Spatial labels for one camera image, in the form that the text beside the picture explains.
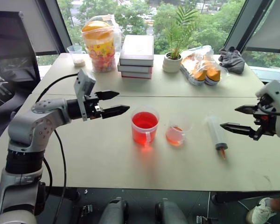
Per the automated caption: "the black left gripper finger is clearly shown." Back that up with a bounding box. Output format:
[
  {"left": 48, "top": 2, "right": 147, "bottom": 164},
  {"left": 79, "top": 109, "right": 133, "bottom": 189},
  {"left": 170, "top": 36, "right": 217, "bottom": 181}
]
[
  {"left": 100, "top": 105, "right": 131, "bottom": 119},
  {"left": 95, "top": 90, "right": 120, "bottom": 101}
]

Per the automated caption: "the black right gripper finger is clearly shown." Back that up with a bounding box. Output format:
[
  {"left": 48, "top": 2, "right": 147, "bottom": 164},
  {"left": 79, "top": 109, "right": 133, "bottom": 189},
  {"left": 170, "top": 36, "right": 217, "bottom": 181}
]
[
  {"left": 234, "top": 105, "right": 259, "bottom": 115},
  {"left": 219, "top": 122, "right": 259, "bottom": 138}
]

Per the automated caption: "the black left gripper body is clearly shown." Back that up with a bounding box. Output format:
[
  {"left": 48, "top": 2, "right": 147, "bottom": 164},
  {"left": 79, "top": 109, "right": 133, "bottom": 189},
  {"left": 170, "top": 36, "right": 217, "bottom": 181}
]
[{"left": 84, "top": 91, "right": 104, "bottom": 120}]

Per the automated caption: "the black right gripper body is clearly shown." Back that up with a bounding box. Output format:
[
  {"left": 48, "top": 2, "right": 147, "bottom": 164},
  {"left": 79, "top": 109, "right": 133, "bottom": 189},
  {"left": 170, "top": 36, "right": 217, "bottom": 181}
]
[{"left": 252, "top": 97, "right": 277, "bottom": 141}]

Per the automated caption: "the clear plastic syringe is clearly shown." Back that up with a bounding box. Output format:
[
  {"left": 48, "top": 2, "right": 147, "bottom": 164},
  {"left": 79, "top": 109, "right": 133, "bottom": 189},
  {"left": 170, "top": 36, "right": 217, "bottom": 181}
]
[{"left": 205, "top": 112, "right": 229, "bottom": 160}]

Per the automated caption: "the cup of red liquid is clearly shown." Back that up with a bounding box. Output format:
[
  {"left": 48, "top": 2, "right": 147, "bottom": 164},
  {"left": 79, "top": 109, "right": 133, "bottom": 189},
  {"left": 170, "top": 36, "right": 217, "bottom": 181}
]
[{"left": 131, "top": 106, "right": 160, "bottom": 147}]

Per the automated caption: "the clear cup with white contents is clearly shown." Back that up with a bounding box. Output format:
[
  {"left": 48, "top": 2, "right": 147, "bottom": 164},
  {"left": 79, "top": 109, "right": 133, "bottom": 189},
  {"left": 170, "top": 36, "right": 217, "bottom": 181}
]
[{"left": 66, "top": 44, "right": 86, "bottom": 68}]

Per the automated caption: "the small beaker orange liquid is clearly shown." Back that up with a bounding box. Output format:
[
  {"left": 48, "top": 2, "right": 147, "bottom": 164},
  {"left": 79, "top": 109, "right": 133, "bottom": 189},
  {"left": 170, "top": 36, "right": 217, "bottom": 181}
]
[{"left": 165, "top": 114, "right": 193, "bottom": 147}]

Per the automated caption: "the red bottom book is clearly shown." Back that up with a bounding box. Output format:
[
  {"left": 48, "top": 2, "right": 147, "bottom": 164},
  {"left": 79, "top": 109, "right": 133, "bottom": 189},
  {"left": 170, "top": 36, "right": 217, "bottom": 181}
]
[{"left": 121, "top": 71, "right": 153, "bottom": 80}]

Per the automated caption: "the middle book in stack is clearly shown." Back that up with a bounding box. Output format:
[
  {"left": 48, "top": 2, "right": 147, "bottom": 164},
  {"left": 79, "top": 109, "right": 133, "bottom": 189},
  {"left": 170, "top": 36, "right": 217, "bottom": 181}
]
[{"left": 117, "top": 61, "right": 154, "bottom": 74}]

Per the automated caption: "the bagged colourful candy jar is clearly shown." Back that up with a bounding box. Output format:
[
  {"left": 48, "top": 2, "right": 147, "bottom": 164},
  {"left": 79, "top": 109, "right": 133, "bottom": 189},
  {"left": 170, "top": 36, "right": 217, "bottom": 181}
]
[{"left": 81, "top": 14, "right": 122, "bottom": 73}]

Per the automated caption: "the dark grey cloth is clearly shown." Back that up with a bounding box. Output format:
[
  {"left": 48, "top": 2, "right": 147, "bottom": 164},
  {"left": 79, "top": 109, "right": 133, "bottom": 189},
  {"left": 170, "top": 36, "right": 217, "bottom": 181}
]
[{"left": 218, "top": 46, "right": 246, "bottom": 75}]

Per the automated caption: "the white top book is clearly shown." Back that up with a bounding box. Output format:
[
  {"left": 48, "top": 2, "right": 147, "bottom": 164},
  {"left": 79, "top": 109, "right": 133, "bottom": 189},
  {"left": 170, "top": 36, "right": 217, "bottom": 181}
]
[{"left": 119, "top": 35, "right": 155, "bottom": 67}]

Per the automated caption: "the white sneaker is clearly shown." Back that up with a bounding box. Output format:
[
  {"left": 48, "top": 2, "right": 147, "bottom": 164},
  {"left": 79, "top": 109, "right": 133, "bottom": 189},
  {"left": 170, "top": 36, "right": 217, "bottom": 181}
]
[{"left": 245, "top": 197, "right": 278, "bottom": 224}]

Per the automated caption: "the potted green plant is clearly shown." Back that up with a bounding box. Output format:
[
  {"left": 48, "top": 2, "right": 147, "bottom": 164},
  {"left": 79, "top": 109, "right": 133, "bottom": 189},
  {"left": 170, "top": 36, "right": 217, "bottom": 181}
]
[{"left": 162, "top": 4, "right": 201, "bottom": 74}]

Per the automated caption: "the black office chair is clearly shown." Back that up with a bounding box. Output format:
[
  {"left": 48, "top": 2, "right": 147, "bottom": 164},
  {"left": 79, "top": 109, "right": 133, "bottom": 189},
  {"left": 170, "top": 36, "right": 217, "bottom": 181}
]
[{"left": 0, "top": 10, "right": 42, "bottom": 122}]

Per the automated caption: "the grey left robot foot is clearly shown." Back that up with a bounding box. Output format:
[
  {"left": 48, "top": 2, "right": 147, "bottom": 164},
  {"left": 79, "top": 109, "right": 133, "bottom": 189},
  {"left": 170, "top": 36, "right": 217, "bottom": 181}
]
[{"left": 98, "top": 197, "right": 129, "bottom": 224}]

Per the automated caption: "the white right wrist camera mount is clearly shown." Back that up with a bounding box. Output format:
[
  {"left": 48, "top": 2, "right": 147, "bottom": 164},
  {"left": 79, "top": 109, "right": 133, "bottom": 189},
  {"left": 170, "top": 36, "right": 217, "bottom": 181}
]
[{"left": 255, "top": 80, "right": 280, "bottom": 139}]

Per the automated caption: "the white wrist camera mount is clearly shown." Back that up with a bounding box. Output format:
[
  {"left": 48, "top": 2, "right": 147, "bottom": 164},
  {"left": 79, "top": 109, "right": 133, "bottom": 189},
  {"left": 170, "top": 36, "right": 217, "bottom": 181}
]
[
  {"left": 73, "top": 68, "right": 97, "bottom": 122},
  {"left": 255, "top": 80, "right": 280, "bottom": 139}
]

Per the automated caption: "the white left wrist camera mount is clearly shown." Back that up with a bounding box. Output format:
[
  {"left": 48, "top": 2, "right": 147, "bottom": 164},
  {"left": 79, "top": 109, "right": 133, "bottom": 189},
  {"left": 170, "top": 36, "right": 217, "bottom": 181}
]
[{"left": 73, "top": 68, "right": 97, "bottom": 122}]

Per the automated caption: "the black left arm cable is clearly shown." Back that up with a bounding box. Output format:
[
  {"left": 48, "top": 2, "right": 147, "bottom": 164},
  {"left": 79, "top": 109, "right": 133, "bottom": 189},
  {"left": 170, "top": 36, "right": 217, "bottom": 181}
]
[{"left": 35, "top": 73, "right": 79, "bottom": 224}]

